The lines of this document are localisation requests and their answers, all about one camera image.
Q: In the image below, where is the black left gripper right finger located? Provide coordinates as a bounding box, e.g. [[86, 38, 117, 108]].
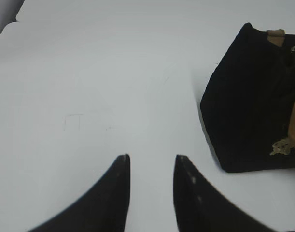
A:
[[173, 155, 271, 232]]

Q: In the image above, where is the black canvas tote bag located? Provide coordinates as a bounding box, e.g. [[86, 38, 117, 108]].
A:
[[200, 23, 295, 173]]

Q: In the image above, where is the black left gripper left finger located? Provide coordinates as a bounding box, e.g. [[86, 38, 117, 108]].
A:
[[31, 154, 130, 232]]

